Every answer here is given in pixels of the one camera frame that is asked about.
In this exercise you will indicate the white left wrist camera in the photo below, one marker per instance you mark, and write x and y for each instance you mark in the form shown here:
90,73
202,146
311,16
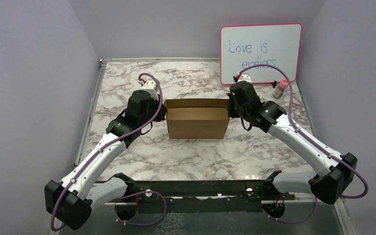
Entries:
151,87

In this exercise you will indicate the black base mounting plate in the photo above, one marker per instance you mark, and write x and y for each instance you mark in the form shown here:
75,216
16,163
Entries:
131,196

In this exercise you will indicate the pink lidded marker jar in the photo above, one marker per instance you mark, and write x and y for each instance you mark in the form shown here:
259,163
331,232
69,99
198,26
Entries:
281,88

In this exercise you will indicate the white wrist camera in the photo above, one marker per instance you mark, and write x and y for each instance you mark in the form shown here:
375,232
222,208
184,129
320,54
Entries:
242,77
151,87

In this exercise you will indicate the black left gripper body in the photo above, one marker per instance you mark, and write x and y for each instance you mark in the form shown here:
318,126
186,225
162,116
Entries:
154,107

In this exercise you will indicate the brown cardboard box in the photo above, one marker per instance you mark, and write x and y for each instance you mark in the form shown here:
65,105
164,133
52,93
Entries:
197,118

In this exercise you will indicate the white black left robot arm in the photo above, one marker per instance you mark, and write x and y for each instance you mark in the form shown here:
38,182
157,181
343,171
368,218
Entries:
90,172

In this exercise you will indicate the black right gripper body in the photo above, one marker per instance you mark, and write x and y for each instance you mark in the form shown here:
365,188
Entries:
235,111

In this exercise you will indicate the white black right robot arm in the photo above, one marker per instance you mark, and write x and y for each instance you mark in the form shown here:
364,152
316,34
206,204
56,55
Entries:
331,172

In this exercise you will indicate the pink framed whiteboard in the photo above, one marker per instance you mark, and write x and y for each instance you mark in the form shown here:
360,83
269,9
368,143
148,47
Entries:
259,48

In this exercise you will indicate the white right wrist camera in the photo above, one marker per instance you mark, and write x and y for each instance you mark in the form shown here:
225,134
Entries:
242,77

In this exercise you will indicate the aluminium front frame rail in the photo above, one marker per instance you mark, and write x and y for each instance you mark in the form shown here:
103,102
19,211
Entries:
301,217

